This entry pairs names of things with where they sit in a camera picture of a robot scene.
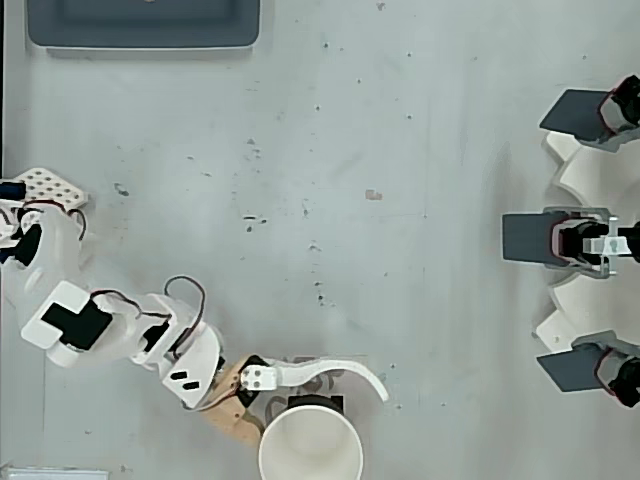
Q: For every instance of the white curved fixture base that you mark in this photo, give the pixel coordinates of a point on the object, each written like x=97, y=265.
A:
x=590, y=170

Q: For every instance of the grey plastic tray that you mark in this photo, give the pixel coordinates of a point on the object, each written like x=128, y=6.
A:
x=142, y=22

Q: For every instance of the grey motor unit with T-bracket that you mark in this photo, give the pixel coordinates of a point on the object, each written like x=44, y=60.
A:
x=575, y=240

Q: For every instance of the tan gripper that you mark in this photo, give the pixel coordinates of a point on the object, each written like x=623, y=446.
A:
x=258, y=378

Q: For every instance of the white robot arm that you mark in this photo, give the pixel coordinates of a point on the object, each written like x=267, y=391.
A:
x=125, y=335

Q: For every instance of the paper cup with white inside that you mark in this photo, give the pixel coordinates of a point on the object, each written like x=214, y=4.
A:
x=310, y=450

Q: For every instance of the grey motor bracket unit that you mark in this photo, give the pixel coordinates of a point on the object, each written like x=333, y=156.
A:
x=622, y=112
x=620, y=375

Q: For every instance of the dark grey paddle flap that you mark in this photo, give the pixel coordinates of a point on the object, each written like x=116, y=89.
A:
x=572, y=114
x=525, y=236
x=572, y=370

